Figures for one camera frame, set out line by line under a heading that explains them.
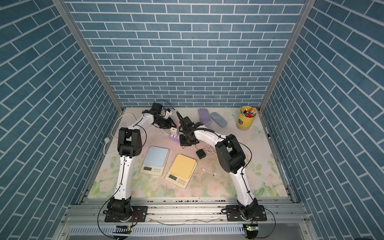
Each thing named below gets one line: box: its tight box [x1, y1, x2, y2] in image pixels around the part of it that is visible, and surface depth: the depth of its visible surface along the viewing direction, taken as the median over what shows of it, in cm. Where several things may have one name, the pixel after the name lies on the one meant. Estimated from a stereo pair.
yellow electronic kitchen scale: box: [165, 154, 198, 189], surface depth 89 cm
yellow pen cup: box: [237, 105, 257, 131], surface depth 104 cm
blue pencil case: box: [210, 112, 228, 128], surface depth 114 cm
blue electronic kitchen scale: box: [140, 146, 170, 176], surface depth 91 cm
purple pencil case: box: [198, 108, 212, 126], surface depth 118 cm
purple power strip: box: [168, 134, 180, 143], surface depth 103 cm
